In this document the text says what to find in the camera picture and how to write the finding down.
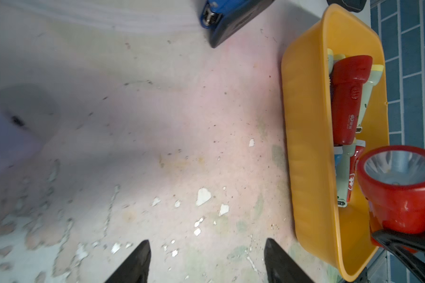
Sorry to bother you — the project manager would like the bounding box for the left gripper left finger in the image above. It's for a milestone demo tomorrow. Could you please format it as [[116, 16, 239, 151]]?
[[105, 239, 151, 283]]

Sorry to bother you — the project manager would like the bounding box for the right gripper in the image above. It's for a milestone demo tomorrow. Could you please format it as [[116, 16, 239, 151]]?
[[371, 230, 425, 283]]

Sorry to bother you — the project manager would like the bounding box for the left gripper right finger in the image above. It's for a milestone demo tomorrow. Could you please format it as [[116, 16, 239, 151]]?
[[264, 238, 313, 283]]

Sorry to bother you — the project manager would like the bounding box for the small red flashlight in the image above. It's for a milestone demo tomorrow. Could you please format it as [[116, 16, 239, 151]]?
[[357, 145, 425, 235]]

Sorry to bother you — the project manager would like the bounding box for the blue white flashlight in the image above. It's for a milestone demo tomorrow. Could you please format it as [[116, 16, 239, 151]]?
[[334, 146, 344, 167]]

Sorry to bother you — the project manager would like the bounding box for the green flashlight yellow button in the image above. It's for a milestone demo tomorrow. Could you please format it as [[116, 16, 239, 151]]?
[[327, 48, 346, 75]]

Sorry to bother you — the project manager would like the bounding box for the red flashlight white rim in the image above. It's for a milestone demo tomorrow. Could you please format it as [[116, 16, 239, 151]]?
[[347, 139, 366, 202]]

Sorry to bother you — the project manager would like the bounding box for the yellow plastic tray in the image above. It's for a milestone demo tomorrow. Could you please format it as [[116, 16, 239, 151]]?
[[280, 4, 385, 281]]

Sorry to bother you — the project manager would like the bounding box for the purple flashlight left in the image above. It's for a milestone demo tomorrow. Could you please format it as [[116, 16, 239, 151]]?
[[0, 84, 60, 176]]

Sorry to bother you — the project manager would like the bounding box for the black calculator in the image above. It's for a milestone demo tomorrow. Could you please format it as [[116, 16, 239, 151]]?
[[327, 0, 367, 13]]

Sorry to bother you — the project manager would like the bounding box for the blue black stapler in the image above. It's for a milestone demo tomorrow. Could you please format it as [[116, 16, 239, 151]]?
[[200, 0, 274, 48]]

